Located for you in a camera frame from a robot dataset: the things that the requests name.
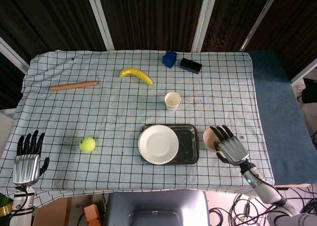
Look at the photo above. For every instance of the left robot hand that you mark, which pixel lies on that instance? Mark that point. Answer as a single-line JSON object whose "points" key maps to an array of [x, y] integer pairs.
{"points": [[26, 169]]}

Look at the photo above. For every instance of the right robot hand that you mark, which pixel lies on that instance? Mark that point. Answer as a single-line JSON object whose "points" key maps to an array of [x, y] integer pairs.
{"points": [[232, 150]]}

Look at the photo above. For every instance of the beige bowl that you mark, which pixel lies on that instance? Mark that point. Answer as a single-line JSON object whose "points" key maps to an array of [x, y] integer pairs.
{"points": [[208, 139]]}

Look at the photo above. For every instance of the white paper plate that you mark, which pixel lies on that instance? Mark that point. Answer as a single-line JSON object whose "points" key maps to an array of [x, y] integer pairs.
{"points": [[158, 144]]}

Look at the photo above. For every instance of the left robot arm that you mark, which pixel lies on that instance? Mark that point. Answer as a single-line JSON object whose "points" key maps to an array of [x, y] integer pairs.
{"points": [[21, 216]]}

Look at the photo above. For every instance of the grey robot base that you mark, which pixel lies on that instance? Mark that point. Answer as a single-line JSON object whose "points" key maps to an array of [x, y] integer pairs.
{"points": [[156, 206]]}

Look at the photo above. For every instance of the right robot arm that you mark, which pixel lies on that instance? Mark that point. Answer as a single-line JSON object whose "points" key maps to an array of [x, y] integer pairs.
{"points": [[267, 191]]}

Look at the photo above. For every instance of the metal tray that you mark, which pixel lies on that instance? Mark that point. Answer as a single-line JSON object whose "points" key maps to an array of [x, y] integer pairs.
{"points": [[188, 144]]}

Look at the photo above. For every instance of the white paper cup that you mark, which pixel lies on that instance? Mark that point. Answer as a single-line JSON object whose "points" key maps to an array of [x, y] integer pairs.
{"points": [[172, 100]]}

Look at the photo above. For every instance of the green yellow tape roll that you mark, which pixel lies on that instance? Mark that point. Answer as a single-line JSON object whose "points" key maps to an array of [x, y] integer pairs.
{"points": [[5, 206]]}

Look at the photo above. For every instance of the brown cardboard box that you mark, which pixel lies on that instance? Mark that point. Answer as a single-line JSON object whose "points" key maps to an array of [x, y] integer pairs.
{"points": [[52, 213]]}

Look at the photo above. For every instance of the yellow tennis ball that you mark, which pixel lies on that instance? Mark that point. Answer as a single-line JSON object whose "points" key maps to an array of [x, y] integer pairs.
{"points": [[87, 144]]}

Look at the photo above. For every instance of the orange plastic object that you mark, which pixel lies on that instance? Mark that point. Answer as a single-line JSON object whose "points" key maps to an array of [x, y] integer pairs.
{"points": [[92, 214]]}

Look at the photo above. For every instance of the checkered tablecloth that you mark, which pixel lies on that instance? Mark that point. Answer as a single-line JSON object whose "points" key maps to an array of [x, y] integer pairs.
{"points": [[99, 112]]}

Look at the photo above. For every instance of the black rectangular box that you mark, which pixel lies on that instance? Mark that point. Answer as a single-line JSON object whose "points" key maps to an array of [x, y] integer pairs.
{"points": [[190, 65]]}

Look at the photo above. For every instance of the brown wooden rolling pin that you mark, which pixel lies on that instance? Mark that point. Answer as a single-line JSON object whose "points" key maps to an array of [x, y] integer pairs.
{"points": [[74, 85]]}

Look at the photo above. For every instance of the black fabric object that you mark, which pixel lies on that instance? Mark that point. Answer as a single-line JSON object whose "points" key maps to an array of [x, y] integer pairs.
{"points": [[310, 91]]}

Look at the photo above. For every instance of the blue toy block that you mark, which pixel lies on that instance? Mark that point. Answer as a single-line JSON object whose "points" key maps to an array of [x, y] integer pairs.
{"points": [[169, 59]]}

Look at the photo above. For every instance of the yellow banana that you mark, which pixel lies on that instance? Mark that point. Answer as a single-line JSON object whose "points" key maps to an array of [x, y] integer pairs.
{"points": [[138, 74]]}

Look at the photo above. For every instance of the white partition frame post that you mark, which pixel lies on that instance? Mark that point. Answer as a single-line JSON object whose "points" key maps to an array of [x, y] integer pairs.
{"points": [[204, 17], [260, 17], [12, 53], [100, 17], [304, 72]]}

